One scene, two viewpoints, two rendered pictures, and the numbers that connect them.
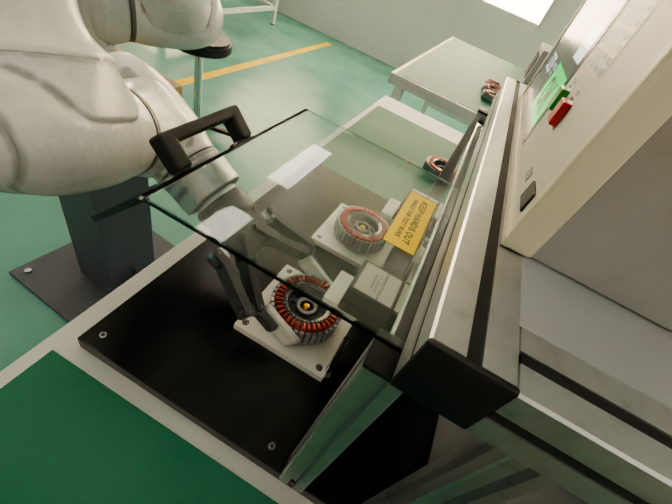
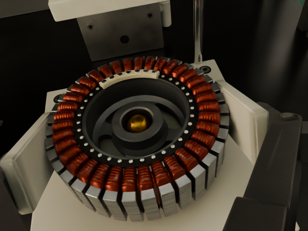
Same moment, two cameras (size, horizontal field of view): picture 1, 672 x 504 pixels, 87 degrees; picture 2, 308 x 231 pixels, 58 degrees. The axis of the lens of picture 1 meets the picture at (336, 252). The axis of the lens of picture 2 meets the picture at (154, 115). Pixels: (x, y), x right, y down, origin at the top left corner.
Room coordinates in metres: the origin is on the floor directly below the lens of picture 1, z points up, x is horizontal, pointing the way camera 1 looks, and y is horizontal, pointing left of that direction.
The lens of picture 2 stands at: (0.35, 0.12, 0.94)
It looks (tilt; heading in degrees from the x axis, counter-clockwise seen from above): 49 degrees down; 259
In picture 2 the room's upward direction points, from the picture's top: 10 degrees counter-clockwise
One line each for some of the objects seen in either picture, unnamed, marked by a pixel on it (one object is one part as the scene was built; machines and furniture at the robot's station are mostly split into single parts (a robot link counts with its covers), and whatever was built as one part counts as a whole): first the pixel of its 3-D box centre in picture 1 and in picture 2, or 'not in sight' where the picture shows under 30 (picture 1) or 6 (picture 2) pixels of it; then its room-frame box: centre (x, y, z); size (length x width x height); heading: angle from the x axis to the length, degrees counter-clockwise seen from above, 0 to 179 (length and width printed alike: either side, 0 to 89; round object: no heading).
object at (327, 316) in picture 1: (305, 308); (138, 127); (0.34, 0.01, 0.80); 0.11 x 0.11 x 0.04
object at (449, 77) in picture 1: (472, 133); not in sight; (2.77, -0.59, 0.38); 1.85 x 1.10 x 0.75; 171
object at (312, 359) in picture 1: (301, 317); (144, 148); (0.34, 0.01, 0.78); 0.15 x 0.15 x 0.01; 81
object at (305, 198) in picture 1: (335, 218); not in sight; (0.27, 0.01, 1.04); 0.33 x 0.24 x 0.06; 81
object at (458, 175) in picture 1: (452, 188); not in sight; (0.44, -0.11, 1.03); 0.62 x 0.01 x 0.03; 171
